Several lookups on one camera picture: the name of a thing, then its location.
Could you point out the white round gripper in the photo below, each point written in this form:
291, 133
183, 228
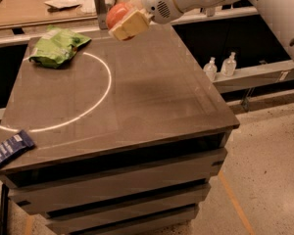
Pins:
157, 2

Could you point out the red orange apple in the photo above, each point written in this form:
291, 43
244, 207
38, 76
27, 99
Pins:
117, 14

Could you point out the green rice chip bag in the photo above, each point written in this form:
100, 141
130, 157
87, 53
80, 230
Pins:
57, 46

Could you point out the white paper sheets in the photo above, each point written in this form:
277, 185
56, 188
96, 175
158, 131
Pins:
85, 6

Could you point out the clear sanitizer bottle left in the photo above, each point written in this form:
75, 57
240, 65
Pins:
210, 69

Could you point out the clear sanitizer bottle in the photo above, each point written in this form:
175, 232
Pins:
210, 69
229, 65

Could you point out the clear sanitizer bottle right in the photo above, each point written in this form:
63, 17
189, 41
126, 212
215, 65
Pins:
229, 65

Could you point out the grey drawer cabinet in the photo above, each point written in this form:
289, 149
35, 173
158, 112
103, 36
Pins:
127, 136

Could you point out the blue snack bar wrapper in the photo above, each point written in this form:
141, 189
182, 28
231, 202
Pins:
15, 146

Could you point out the grey metal bracket post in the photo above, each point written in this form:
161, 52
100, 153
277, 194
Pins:
101, 12

